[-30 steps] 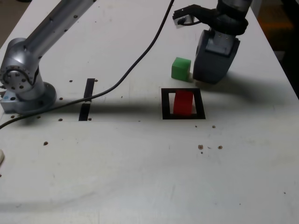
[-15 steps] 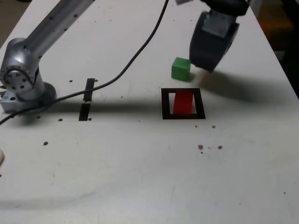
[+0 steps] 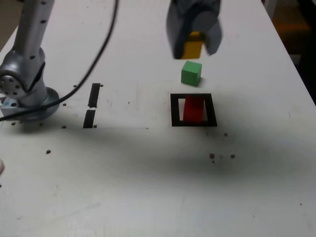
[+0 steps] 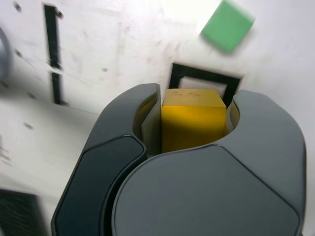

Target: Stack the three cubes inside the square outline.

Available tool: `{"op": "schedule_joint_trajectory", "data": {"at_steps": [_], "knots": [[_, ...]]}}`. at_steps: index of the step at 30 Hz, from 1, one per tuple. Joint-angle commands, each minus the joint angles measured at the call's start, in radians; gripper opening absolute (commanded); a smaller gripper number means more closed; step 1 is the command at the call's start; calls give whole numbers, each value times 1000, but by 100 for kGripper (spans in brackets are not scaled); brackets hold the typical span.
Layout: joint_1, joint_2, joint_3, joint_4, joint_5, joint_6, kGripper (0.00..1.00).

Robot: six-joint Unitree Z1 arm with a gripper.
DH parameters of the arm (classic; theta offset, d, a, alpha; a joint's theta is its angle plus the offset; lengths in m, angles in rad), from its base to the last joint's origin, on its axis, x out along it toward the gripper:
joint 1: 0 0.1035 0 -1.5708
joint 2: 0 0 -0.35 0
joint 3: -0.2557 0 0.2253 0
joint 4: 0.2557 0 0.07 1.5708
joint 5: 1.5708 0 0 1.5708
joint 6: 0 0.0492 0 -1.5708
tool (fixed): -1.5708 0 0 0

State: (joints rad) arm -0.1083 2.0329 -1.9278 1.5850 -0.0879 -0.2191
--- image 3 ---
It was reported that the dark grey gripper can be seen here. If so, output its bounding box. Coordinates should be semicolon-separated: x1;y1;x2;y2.
165;0;224;60

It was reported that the yellow cube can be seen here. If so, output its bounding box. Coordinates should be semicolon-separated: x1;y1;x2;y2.
181;31;207;60

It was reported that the green cube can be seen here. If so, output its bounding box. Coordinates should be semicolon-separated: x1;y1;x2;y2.
181;60;203;87

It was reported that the red cube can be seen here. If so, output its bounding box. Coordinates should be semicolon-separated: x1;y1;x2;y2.
183;95;206;124

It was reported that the black tape square outline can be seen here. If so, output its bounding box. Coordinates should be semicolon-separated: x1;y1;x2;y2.
170;93;218;127

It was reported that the black tape strip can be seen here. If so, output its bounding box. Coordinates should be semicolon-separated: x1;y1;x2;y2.
82;82;101;129

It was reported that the thick black cable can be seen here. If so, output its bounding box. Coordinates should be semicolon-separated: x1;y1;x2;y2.
0;0;120;122

